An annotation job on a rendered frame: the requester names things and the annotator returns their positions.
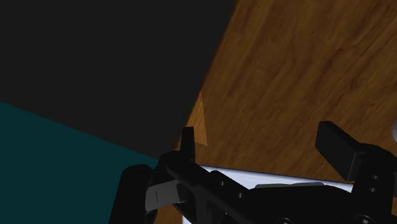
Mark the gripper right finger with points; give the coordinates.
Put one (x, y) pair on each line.
(372, 173)

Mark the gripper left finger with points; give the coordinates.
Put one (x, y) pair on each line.
(198, 180)

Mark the pale grey round object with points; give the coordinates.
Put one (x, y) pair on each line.
(395, 130)

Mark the white flat rectangular object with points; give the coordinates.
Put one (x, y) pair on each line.
(248, 178)

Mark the black cylinder with grey part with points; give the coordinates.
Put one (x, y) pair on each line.
(130, 192)

